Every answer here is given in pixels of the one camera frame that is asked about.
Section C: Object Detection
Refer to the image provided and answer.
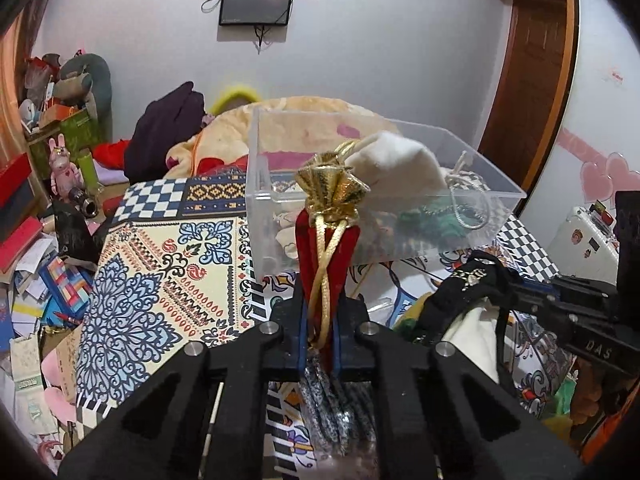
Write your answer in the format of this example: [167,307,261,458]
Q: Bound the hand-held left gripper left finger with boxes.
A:
[59,280,308,480]

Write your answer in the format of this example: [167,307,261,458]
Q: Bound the white drawstring pouch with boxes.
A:
[344,132,493,233]

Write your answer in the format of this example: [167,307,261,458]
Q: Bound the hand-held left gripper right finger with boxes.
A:
[334,299,587,480]

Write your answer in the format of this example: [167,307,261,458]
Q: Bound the pink rabbit figurine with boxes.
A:
[48,136,82,196]

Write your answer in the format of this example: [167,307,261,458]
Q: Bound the red and gold drawstring pouch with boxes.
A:
[294,140,372,373]

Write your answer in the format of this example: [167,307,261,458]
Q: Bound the cream fleece blanket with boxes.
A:
[166,96,403,177]

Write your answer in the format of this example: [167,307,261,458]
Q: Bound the black embroidered pouch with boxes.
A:
[419,254,523,347]

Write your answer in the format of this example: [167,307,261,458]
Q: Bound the dark purple garment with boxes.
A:
[124,81,207,184]

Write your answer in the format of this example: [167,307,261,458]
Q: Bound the pile of papers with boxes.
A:
[0,240,66,356]

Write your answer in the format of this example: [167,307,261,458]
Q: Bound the white suitcase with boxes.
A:
[546,204,622,283]

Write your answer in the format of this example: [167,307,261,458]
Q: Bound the red box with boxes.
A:
[0,154,38,213]

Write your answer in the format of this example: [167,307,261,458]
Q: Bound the clear plastic box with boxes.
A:
[245,104,529,279]

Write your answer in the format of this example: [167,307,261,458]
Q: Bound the green cylinder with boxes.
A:
[76,152,102,190]

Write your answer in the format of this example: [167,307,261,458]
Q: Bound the wooden door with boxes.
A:
[479,0,582,192]

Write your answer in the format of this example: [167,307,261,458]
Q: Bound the red cloth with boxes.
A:
[94,141,132,170]

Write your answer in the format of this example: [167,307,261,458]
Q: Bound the cream cloth pouch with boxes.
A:
[442,304,507,383]

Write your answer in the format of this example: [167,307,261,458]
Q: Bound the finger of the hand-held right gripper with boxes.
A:
[502,272,620,313]
[515,305,632,377]

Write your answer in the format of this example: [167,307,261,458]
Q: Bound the small wall monitor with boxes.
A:
[219,0,295,27]

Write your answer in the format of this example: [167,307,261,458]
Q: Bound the grey plush toy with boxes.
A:
[54,54,113,133]

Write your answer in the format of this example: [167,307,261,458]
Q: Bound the patterned printed tablecloth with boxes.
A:
[75,170,578,480]

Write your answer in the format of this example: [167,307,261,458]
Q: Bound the colourful blue book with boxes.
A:
[39,257,95,322]

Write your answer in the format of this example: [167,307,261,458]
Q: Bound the black glitter pouch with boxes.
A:
[299,354,377,458]

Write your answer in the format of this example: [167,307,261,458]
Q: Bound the green cardboard box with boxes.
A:
[27,109,103,173]

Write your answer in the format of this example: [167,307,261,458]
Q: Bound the beige small pouch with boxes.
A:
[272,210,303,262]

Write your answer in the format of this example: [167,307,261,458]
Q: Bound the green pouch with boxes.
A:
[399,204,482,244]

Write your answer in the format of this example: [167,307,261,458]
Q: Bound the pink heart wall stickers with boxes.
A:
[579,152,640,207]

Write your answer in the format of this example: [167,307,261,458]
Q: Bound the person's right hand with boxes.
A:
[571,362,618,428]

